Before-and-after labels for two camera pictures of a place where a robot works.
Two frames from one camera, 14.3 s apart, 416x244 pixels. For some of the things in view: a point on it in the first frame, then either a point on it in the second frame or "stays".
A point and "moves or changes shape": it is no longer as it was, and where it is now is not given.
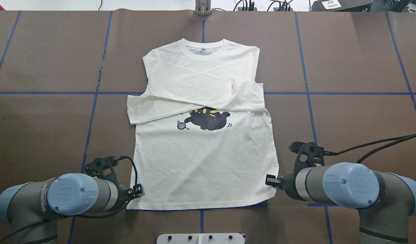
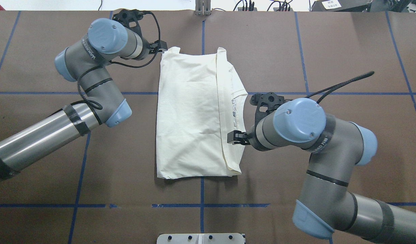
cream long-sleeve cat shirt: x=202 y=135 moves or changes shape
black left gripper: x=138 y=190 -> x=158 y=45
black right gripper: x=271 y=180 -> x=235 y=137
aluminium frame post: x=203 y=7 stays
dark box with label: x=341 y=5 stays
